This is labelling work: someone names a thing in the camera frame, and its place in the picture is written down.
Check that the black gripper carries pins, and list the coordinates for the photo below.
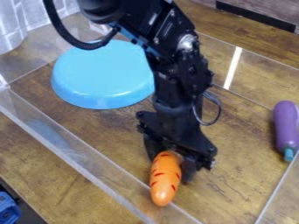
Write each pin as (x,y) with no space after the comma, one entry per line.
(172,128)

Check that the orange toy carrot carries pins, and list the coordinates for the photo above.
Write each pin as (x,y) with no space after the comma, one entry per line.
(165,177)

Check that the blue upturned bowl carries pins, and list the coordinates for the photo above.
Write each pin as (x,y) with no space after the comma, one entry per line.
(108,78)

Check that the purple toy eggplant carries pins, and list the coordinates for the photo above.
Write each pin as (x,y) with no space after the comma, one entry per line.
(285,118)

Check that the blue object at corner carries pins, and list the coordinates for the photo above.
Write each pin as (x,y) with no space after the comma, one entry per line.
(9,211)

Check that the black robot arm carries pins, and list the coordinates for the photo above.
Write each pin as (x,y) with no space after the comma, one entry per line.
(156,25)

